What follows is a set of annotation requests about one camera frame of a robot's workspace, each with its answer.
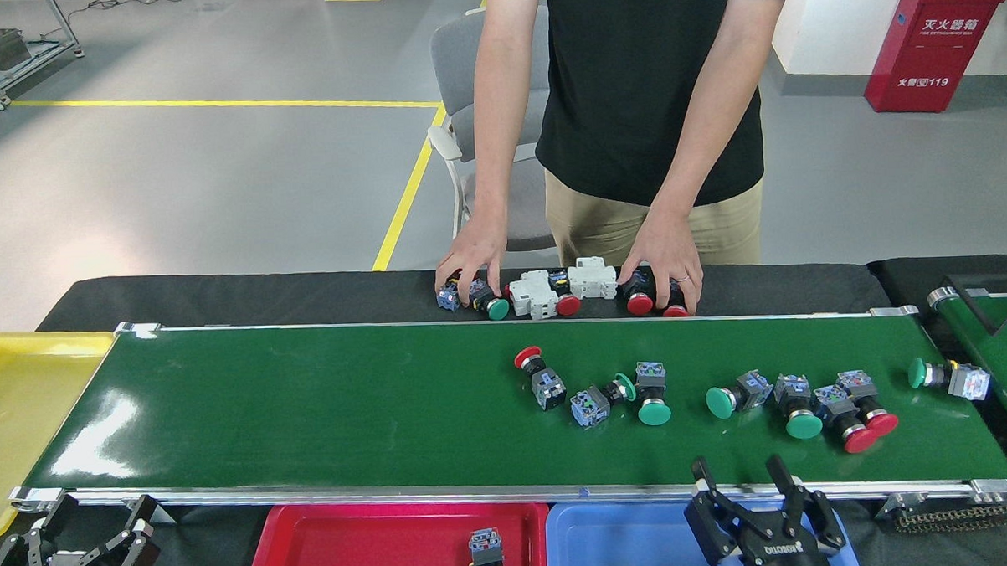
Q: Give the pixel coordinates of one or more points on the person's left hand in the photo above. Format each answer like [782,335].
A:
[670,248]

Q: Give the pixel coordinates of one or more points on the person's left forearm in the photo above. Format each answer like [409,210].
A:
[708,150]

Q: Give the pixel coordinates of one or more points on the long green conveyor belt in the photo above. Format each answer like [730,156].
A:
[349,406]

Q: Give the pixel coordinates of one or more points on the aluminium frame rack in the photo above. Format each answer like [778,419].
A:
[35,52]

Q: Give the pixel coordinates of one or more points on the red fire extinguisher cabinet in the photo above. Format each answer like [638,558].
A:
[931,42]

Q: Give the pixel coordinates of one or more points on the red mushroom button switch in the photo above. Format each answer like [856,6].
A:
[568,306]
[882,424]
[640,304]
[860,441]
[674,311]

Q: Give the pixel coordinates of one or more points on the yellow plastic tray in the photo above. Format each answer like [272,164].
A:
[22,417]

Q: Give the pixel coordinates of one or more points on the person's right hand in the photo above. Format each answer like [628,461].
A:
[477,250]

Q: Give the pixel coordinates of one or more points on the red plastic tray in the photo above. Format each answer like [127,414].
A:
[354,548]

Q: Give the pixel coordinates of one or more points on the black V-shaped guide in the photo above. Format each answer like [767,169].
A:
[971,305]

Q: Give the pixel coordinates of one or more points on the blue plastic tray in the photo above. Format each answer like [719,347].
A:
[622,547]

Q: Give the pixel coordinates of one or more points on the person's right forearm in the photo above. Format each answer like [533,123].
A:
[495,158]

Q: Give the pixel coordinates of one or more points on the person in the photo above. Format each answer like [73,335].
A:
[647,77]

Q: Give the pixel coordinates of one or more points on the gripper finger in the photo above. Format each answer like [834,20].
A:
[713,527]
[822,523]
[140,551]
[31,559]

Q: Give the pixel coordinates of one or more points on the yellow button switch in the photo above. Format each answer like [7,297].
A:
[485,542]

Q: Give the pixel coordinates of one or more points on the white circuit breaker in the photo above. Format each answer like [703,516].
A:
[593,280]
[533,297]

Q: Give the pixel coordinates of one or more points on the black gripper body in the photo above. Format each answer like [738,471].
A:
[785,558]

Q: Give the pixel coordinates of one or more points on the grey office chair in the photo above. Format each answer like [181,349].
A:
[454,67]

